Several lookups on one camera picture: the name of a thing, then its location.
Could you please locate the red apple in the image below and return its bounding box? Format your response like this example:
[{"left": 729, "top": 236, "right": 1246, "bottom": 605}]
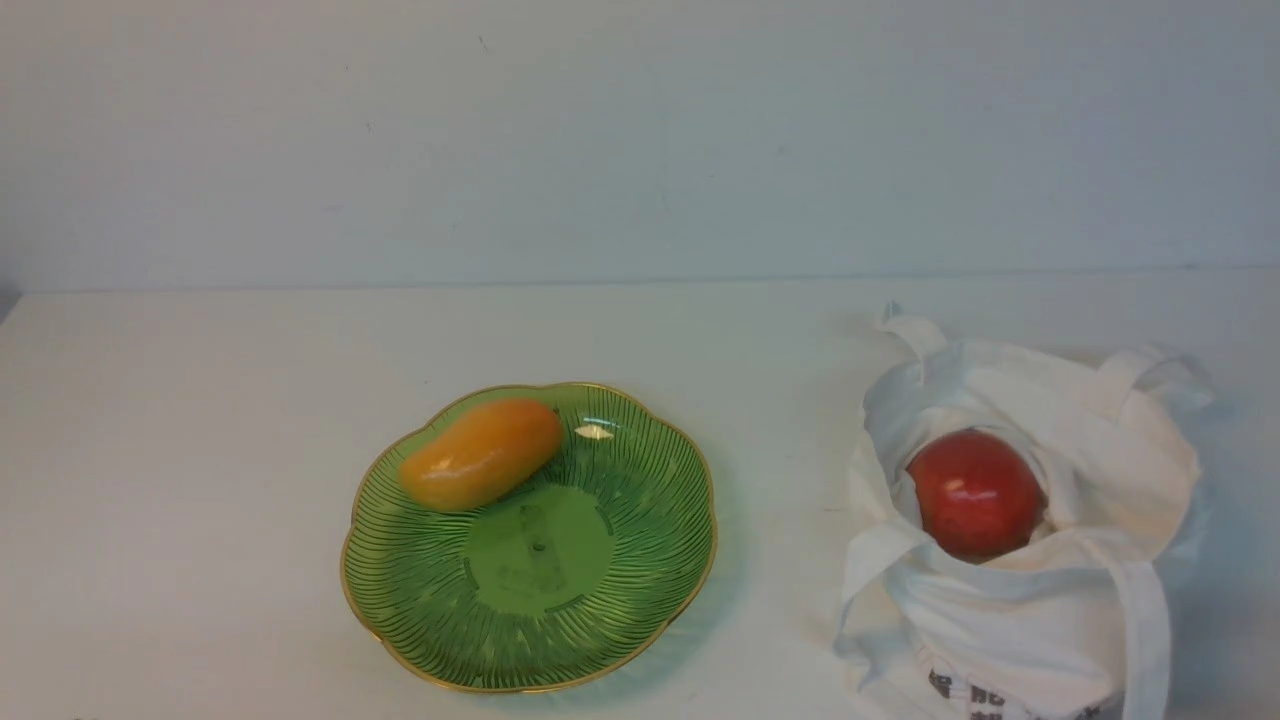
[{"left": 906, "top": 429, "right": 1044, "bottom": 562}]

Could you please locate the white cloth tote bag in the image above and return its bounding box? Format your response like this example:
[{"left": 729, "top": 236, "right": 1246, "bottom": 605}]
[{"left": 833, "top": 304, "right": 1212, "bottom": 719}]

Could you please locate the orange mango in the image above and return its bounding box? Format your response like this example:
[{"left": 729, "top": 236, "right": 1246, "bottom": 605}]
[{"left": 398, "top": 398, "right": 564, "bottom": 512}]

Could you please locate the green glass plate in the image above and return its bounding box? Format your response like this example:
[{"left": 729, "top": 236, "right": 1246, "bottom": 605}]
[{"left": 340, "top": 382, "right": 718, "bottom": 694}]

